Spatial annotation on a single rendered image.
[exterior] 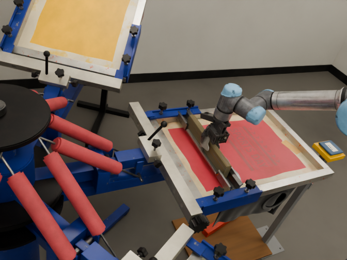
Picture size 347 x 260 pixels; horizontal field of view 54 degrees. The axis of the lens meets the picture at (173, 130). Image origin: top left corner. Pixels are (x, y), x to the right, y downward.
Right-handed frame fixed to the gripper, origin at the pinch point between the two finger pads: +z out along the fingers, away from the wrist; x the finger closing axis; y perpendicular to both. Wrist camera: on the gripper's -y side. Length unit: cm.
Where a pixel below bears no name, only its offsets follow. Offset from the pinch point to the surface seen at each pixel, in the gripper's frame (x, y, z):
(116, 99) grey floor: 23, -171, 102
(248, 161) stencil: 21.0, 9.1, 5.2
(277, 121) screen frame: 56, -12, 3
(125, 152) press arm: -39.8, -1.1, -3.2
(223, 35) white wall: 151, -200, 46
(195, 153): -3.1, -1.5, 5.3
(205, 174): -4.9, 11.4, 5.2
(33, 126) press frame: -75, 8, -31
